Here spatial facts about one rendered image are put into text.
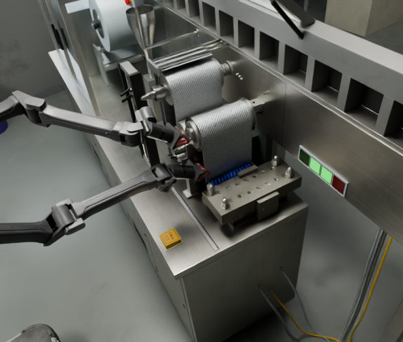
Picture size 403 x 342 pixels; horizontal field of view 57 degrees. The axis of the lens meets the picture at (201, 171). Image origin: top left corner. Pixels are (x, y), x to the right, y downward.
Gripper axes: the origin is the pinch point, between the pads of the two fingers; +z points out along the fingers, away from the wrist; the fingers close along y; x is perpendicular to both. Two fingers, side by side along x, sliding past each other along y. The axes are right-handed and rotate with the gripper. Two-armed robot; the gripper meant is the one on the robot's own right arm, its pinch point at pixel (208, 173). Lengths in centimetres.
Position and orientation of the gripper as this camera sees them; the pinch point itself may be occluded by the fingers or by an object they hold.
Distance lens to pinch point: 156.7
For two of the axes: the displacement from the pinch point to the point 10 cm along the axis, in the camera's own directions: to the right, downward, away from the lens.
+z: 8.0, 0.4, 6.0
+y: 4.8, 5.6, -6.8
